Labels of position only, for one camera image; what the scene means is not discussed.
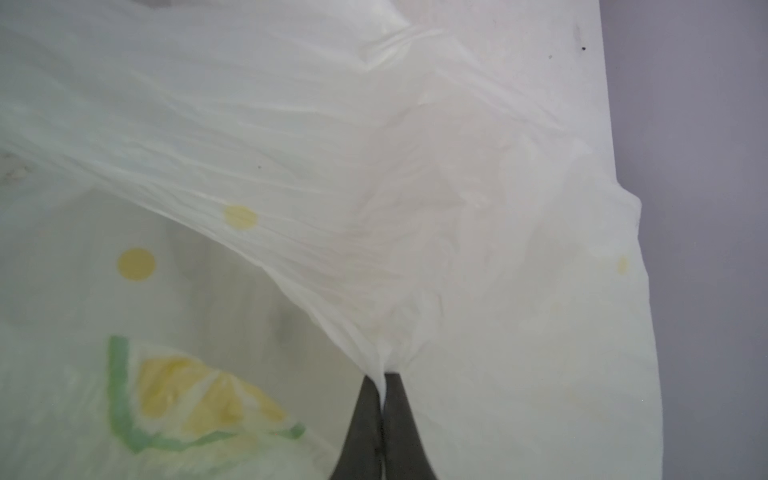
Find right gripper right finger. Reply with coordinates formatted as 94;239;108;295
382;373;437;480

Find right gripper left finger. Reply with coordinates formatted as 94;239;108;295
330;377;383;480

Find white plastic bag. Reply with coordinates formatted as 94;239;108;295
1;1;663;479

